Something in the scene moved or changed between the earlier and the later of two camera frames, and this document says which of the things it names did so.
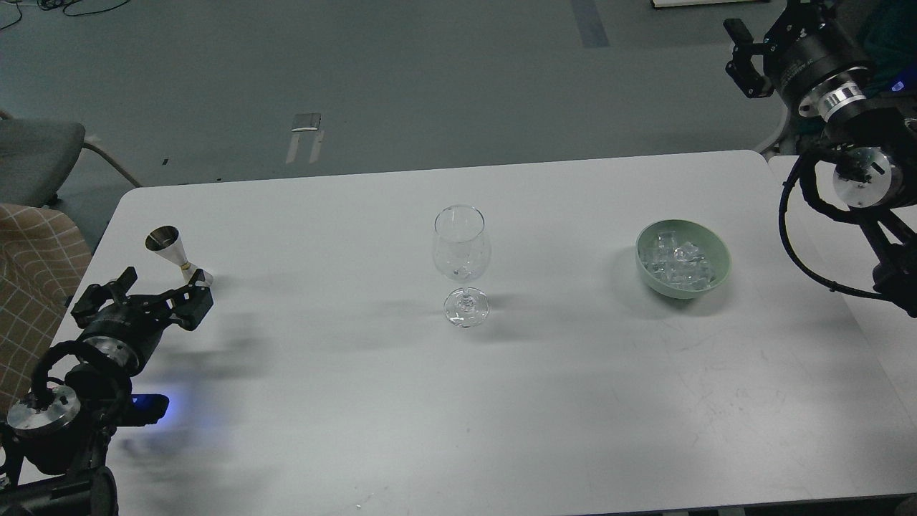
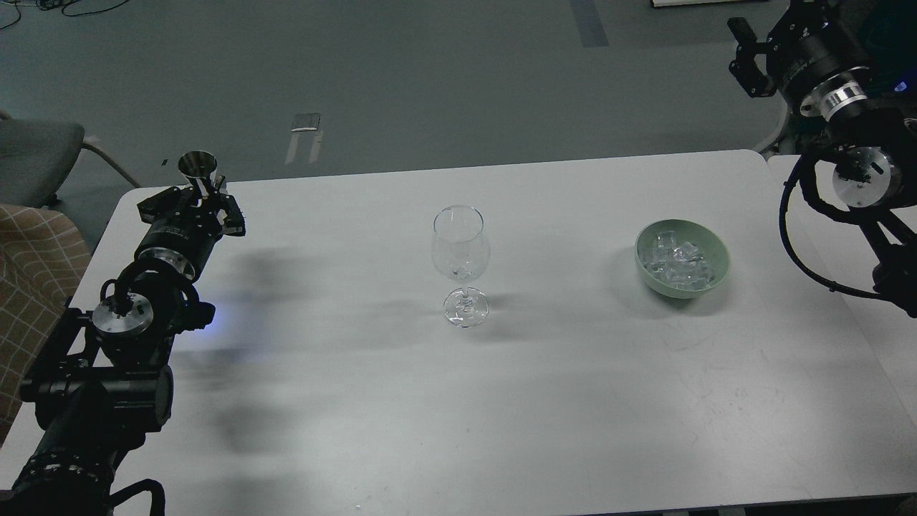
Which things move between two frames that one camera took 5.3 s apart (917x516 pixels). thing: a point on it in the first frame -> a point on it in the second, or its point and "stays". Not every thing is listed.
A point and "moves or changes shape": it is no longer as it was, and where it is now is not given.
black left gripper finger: [92, 302] -> [167, 203]
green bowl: [682, 259] stays
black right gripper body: [814, 53] stays
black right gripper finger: [741, 70] stays
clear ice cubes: [679, 265] stays
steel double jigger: [167, 240] moves or changes shape
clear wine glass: [462, 251] stays
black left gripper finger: [188, 305] -> [224, 210]
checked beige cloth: [44, 256] stays
